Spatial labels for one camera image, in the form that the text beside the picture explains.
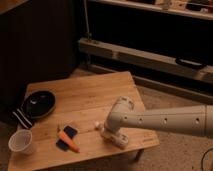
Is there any metal pole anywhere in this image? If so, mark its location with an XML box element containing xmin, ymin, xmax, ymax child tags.
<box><xmin>83</xmin><ymin>0</ymin><xmax>92</xmax><ymax>41</ymax></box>

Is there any wooden table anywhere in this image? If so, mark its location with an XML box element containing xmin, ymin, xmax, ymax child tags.
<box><xmin>7</xmin><ymin>70</ymin><xmax>160</xmax><ymax>171</ymax></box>

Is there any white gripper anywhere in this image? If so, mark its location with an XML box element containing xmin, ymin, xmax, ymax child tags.
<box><xmin>100</xmin><ymin>127</ymin><xmax>129</xmax><ymax>149</ymax></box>

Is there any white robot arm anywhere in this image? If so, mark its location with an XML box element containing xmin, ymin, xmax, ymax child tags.
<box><xmin>100</xmin><ymin>96</ymin><xmax>213</xmax><ymax>148</ymax></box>

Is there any black ceramic bowl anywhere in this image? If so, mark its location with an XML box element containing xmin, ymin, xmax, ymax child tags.
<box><xmin>21</xmin><ymin>90</ymin><xmax>56</xmax><ymax>119</ymax></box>

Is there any small white bottle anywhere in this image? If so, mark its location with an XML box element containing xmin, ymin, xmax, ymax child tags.
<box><xmin>94</xmin><ymin>121</ymin><xmax>101</xmax><ymax>130</ymax></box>

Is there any black handle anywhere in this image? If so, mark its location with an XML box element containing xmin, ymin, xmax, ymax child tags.
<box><xmin>175</xmin><ymin>58</ymin><xmax>207</xmax><ymax>70</ymax></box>

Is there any white plastic cup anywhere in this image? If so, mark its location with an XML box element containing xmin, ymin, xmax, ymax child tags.
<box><xmin>8</xmin><ymin>129</ymin><xmax>36</xmax><ymax>155</ymax></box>

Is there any black cable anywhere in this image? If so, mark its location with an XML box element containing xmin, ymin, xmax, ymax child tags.
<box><xmin>200</xmin><ymin>147</ymin><xmax>213</xmax><ymax>171</ymax></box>

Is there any wooden shelf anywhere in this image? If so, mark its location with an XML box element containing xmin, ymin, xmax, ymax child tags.
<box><xmin>78</xmin><ymin>38</ymin><xmax>213</xmax><ymax>84</ymax></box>

